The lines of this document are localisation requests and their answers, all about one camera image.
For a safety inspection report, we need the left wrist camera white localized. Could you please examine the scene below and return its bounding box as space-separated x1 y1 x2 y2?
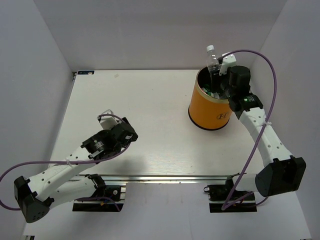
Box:
97 115 120 130

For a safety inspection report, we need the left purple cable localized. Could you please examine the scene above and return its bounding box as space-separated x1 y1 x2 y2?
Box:
0 113 131 211

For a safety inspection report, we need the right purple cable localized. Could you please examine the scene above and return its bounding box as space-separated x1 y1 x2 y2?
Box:
219 49 278 210

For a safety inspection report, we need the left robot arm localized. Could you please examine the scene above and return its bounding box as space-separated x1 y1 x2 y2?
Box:
14 113 138 223

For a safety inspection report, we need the clear unlabelled plastic bottle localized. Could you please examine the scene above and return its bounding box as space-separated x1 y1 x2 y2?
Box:
206 45 220 74

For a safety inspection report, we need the purple cable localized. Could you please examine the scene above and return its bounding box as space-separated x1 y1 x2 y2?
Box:
0 113 131 211
219 49 278 210

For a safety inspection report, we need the aluminium table edge rail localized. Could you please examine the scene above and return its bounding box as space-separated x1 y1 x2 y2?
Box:
43 174 258 183

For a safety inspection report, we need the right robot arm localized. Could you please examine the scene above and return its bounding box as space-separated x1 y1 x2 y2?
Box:
221 65 307 200

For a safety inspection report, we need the orange cylindrical bin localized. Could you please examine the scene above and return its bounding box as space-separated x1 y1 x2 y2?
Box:
188 67 233 131

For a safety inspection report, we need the blue sticker on table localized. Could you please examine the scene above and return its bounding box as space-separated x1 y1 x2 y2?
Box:
77 70 95 75

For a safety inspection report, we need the green plastic bottle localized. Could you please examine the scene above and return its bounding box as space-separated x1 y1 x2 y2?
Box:
201 87 211 95

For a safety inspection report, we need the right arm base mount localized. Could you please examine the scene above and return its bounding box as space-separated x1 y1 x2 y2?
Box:
203 176 257 213

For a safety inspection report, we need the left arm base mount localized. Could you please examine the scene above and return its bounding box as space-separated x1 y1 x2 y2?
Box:
72 185 126 213

